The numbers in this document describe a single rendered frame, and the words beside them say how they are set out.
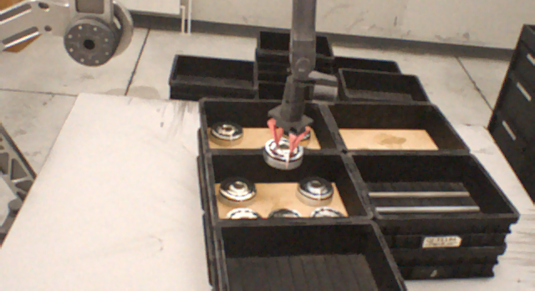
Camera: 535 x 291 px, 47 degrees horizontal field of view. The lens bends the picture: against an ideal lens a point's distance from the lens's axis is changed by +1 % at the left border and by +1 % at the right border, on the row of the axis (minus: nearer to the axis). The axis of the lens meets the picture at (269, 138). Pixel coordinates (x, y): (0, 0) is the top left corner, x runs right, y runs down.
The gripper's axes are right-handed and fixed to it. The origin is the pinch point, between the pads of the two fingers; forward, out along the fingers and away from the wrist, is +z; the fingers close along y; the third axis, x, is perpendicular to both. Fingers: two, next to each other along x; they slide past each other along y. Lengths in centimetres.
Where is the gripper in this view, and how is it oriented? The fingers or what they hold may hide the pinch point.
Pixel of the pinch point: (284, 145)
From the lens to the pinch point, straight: 163.1
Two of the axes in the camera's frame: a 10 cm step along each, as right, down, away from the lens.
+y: -7.8, -4.3, 4.5
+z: -1.6, 8.3, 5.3
